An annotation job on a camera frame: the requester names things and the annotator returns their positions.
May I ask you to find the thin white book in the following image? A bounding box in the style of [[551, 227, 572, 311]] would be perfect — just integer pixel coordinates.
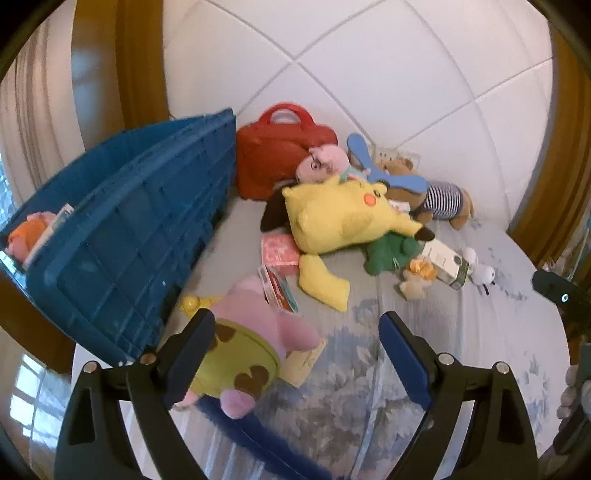
[[23, 203, 75, 271]]

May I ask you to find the brown teddy bear striped shirt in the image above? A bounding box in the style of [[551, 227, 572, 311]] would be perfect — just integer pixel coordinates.
[[374, 157, 475, 230]]

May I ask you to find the yellow plush toy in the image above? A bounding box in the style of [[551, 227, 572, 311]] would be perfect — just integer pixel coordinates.
[[260, 178, 435, 312]]

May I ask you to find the small orange toy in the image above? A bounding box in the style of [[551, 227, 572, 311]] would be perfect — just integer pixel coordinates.
[[410, 258, 438, 281]]

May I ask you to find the orange plush toy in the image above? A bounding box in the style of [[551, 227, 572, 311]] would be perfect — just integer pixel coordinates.
[[6, 211, 58, 264]]

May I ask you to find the brown cardboard piece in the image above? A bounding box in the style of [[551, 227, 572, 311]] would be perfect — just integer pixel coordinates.
[[281, 339, 328, 387]]

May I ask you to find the small yellow toy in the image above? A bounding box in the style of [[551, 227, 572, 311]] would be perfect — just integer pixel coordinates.
[[180, 295, 218, 319]]

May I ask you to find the blue long-eared plush toy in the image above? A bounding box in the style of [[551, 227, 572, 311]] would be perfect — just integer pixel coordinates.
[[346, 134, 428, 195]]

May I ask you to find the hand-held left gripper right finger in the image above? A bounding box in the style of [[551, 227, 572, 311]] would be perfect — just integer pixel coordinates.
[[379, 311, 539, 480]]

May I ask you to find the person's right hand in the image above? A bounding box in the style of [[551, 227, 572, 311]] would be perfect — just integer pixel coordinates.
[[557, 353, 580, 420]]

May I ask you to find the colourful picture book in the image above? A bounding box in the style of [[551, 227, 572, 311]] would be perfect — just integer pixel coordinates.
[[257, 265, 300, 315]]

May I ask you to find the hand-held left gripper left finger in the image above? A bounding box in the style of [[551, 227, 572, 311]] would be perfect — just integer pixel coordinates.
[[54, 309, 218, 480]]

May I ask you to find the floral bed sheet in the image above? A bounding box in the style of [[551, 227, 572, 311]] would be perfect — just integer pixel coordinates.
[[71, 194, 571, 480]]

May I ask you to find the pink starfish plush toy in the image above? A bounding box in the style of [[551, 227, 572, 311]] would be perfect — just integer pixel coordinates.
[[173, 275, 321, 420]]

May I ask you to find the white padded headboard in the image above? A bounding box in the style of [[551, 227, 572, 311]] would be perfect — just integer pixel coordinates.
[[161, 0, 555, 232]]

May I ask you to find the small white plush toy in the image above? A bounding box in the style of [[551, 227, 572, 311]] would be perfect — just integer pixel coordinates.
[[462, 247, 497, 296]]

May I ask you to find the pink pig plush toy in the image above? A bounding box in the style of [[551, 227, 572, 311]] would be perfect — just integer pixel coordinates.
[[295, 144, 352, 184]]

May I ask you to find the white and green carton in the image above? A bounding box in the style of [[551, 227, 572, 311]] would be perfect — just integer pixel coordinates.
[[421, 237, 471, 291]]

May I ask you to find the white wall socket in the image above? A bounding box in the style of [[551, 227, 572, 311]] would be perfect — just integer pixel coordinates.
[[372, 145, 421, 169]]

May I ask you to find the red handbag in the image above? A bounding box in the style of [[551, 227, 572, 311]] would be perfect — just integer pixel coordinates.
[[236, 102, 339, 200]]

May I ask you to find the green plush toy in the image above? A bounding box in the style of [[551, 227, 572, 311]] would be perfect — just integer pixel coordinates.
[[362, 233, 423, 276]]

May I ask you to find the wooden headboard frame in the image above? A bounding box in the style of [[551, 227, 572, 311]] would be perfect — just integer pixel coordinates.
[[69, 0, 174, 153]]

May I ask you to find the pink box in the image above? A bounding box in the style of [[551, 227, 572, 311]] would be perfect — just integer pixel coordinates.
[[261, 234, 301, 268]]

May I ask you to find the small beige toy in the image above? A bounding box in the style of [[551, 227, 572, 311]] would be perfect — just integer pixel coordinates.
[[399, 270, 428, 301]]

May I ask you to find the blue plastic crate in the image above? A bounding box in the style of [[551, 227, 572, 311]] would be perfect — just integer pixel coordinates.
[[0, 107, 238, 365]]

